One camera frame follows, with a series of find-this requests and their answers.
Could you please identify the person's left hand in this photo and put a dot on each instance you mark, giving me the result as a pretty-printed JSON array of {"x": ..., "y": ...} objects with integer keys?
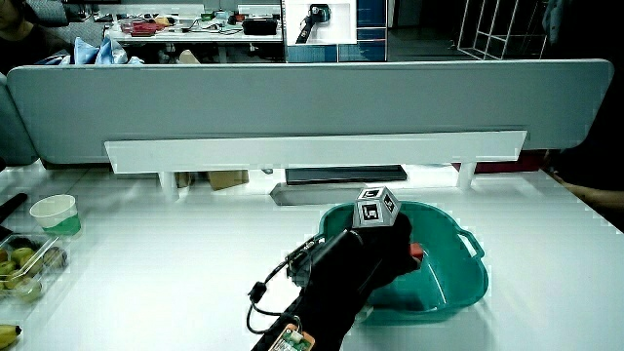
[{"x": 375, "y": 253}]

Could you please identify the red block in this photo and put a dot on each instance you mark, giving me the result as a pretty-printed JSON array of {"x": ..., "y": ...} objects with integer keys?
[{"x": 417, "y": 251}]

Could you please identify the person's left forearm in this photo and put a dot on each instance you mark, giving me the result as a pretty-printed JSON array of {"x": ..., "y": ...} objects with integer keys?
[{"x": 331, "y": 302}]

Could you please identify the teal plastic basin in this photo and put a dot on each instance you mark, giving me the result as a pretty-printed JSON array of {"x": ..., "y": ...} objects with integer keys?
[{"x": 448, "y": 278}]

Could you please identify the black keyboard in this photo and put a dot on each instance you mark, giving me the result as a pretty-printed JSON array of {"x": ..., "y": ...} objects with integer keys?
[{"x": 341, "y": 174}]

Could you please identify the grey flat tray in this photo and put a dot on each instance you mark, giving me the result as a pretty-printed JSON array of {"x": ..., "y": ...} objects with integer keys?
[{"x": 302, "y": 193}]

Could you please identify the small orange green circuit board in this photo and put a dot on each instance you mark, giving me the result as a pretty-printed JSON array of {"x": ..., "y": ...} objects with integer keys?
[{"x": 292, "y": 340}]

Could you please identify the white desk shelf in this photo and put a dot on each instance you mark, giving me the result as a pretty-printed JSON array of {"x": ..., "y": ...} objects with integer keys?
[{"x": 292, "y": 151}]

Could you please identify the red box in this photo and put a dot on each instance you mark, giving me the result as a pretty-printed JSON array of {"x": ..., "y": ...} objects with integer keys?
[{"x": 507, "y": 163}]

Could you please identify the cardboard box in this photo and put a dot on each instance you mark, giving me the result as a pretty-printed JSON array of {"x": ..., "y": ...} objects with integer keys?
[{"x": 226, "y": 179}]

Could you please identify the grey desk partition panel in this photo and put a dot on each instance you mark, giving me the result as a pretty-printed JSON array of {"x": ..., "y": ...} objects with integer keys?
[
  {"x": 292, "y": 97},
  {"x": 14, "y": 127}
]

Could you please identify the white and blue poster panel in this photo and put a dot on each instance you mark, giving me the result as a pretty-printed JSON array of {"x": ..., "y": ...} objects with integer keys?
[{"x": 370, "y": 29}]

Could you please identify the black bag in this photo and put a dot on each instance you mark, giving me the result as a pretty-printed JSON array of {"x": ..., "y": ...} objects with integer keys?
[{"x": 260, "y": 27}]

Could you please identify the white metal rack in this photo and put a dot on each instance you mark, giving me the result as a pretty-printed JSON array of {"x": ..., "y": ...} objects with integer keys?
[{"x": 502, "y": 29}]

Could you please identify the white background table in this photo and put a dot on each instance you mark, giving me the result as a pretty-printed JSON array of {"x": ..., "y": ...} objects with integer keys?
[{"x": 195, "y": 36}]

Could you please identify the white and green paper cup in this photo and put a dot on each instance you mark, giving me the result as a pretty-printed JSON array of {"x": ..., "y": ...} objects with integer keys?
[{"x": 56, "y": 217}]

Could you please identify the red tray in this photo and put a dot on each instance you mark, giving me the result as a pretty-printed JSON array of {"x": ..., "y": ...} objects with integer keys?
[{"x": 144, "y": 29}]

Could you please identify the light blue cloth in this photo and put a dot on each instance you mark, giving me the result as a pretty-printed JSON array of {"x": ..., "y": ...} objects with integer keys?
[{"x": 107, "y": 53}]

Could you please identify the clear plastic fruit container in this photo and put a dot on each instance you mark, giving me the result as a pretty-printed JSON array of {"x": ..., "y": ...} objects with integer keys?
[{"x": 29, "y": 273}]

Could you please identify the black cylindrical object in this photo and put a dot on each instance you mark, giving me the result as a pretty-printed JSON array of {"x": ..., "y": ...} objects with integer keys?
[{"x": 12, "y": 207}]

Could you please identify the yellow banana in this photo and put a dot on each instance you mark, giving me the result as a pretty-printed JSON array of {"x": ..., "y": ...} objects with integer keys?
[{"x": 9, "y": 335}]

